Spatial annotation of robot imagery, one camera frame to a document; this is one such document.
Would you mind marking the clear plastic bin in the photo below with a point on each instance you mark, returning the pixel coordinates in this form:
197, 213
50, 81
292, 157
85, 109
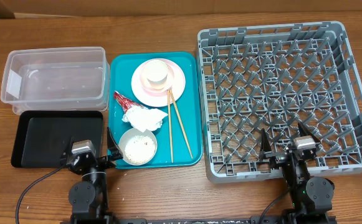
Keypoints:
64, 79

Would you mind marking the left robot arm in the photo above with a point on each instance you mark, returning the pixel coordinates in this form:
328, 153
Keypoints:
89, 197

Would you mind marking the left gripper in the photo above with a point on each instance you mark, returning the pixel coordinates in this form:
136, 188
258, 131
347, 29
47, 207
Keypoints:
114, 151

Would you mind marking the red snack wrapper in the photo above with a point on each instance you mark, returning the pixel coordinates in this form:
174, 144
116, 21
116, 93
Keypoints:
125, 103

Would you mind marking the white round plate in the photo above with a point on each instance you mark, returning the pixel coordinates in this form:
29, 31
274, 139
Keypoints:
158, 99

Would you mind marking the grey dishwasher rack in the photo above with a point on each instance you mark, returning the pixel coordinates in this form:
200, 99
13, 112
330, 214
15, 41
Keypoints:
271, 78

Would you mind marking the wooden chopstick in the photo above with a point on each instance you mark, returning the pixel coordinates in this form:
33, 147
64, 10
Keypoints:
170, 124
180, 122

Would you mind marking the black tray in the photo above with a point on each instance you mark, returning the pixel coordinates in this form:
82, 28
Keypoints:
42, 136

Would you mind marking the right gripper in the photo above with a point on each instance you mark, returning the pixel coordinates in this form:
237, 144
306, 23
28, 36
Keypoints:
266, 149

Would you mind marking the cream cup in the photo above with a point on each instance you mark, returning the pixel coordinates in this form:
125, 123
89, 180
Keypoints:
156, 73

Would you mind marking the small grey-white bowl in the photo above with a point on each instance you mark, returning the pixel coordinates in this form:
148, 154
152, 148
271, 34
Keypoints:
131, 133

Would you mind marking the white napkin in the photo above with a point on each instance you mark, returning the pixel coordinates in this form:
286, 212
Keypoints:
143, 119

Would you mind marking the rice grains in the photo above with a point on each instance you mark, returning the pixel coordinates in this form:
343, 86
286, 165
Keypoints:
139, 150

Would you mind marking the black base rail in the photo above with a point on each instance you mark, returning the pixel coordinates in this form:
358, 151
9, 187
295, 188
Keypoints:
251, 220

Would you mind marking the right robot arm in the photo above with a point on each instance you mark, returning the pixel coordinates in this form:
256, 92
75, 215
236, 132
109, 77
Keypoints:
311, 195

